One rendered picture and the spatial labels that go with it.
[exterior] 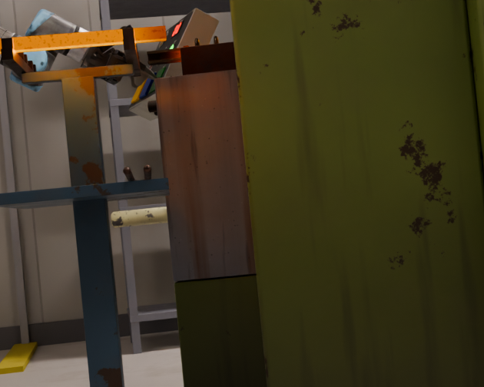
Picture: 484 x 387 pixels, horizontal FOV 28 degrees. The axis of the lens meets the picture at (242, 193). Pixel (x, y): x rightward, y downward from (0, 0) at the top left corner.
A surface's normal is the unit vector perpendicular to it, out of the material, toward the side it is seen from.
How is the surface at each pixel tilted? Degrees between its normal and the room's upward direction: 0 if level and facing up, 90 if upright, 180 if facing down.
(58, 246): 90
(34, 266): 90
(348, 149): 90
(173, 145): 90
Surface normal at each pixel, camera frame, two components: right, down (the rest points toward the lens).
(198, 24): 0.34, -0.05
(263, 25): -0.08, -0.01
